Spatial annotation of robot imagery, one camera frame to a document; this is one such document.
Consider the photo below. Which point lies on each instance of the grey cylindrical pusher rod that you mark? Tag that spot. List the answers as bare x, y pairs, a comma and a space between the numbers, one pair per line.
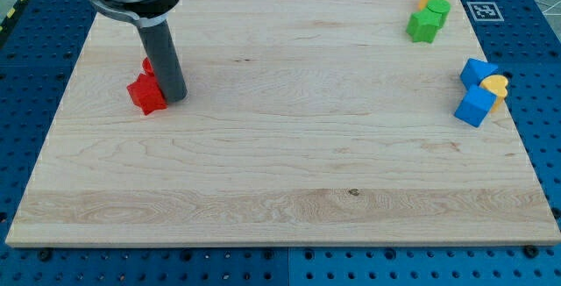
160, 51

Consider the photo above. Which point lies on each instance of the red circle block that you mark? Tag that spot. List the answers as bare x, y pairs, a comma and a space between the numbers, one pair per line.
147, 67

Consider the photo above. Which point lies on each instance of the green circle block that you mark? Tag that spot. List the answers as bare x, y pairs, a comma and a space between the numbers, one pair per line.
441, 7

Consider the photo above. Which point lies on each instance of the red star block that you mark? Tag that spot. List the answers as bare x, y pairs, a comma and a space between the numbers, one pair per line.
146, 94

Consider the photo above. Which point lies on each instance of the light wooden board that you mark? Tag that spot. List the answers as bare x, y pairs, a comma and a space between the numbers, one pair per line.
307, 123

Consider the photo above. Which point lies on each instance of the green star block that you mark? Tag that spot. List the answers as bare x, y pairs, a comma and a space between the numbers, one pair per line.
423, 25

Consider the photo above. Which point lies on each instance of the blue triangle block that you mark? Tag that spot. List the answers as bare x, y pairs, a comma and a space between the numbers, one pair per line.
475, 71

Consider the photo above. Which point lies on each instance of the blue cube block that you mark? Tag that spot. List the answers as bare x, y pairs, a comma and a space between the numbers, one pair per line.
475, 105

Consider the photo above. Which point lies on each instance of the white fiducial marker tag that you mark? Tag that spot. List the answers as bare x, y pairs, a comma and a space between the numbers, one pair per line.
485, 11

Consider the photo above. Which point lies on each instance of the yellow heart block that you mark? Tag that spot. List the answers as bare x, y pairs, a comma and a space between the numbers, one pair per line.
497, 84

